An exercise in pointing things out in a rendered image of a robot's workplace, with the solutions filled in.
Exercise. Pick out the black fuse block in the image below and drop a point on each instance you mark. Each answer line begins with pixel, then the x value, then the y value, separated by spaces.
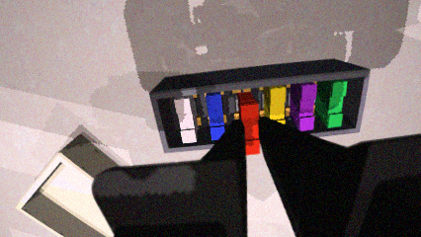
pixel 323 98

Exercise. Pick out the blue fuse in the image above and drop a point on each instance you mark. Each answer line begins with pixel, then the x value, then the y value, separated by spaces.
pixel 214 105

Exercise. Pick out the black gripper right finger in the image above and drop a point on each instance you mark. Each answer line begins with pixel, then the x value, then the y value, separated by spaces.
pixel 326 188

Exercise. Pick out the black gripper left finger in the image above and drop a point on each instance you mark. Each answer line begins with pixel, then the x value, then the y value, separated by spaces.
pixel 213 188

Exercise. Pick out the yellow fuse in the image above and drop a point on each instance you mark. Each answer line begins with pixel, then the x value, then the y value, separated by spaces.
pixel 274 103

